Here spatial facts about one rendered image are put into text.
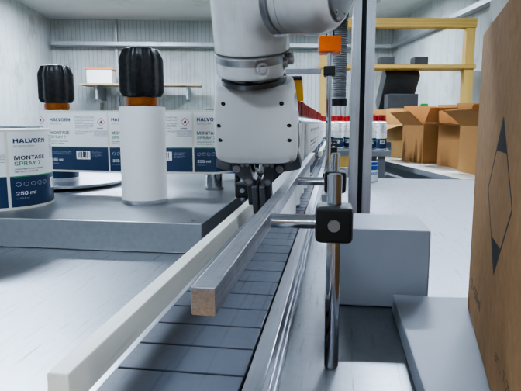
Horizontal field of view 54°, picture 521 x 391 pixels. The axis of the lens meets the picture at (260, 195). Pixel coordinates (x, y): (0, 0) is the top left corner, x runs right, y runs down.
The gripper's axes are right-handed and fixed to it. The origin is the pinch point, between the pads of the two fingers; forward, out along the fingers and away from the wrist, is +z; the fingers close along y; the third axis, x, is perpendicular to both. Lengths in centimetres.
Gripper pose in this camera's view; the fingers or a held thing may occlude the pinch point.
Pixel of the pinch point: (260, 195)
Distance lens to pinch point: 66.1
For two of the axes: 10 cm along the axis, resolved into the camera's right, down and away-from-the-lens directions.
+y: -9.9, -0.2, 1.4
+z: 0.5, 8.8, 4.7
